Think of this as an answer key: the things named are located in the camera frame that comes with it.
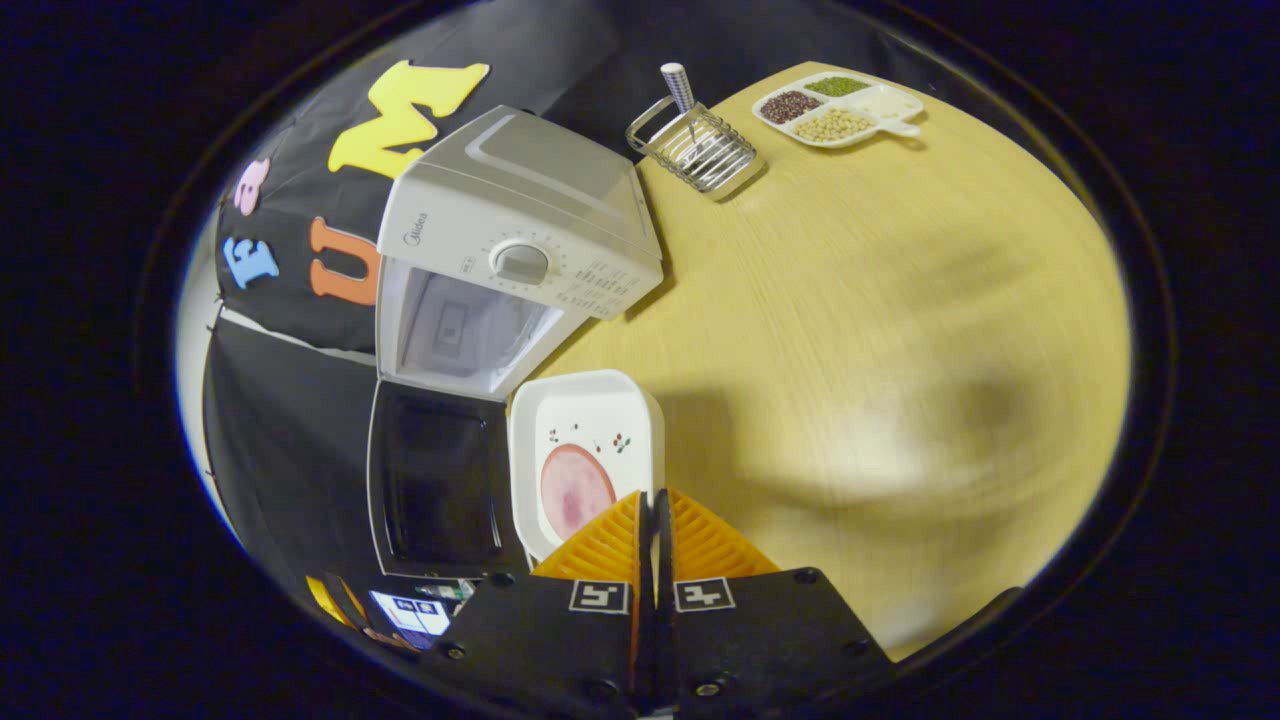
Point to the white divided bean dish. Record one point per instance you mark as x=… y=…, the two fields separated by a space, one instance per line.
x=838 y=108

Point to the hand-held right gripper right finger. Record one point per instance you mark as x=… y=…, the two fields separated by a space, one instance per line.
x=760 y=630

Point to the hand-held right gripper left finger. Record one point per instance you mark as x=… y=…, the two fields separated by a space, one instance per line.
x=560 y=630

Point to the white microwave oven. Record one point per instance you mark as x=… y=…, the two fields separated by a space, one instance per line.
x=520 y=200

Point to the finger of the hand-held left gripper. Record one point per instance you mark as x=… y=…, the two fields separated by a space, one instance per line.
x=405 y=612

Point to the black backdrop cloth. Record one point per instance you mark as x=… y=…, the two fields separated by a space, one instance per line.
x=290 y=450

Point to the pink ham slice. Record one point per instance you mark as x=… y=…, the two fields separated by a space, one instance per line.
x=575 y=490

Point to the white rectangular plate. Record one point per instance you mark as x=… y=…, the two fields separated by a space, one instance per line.
x=600 y=410

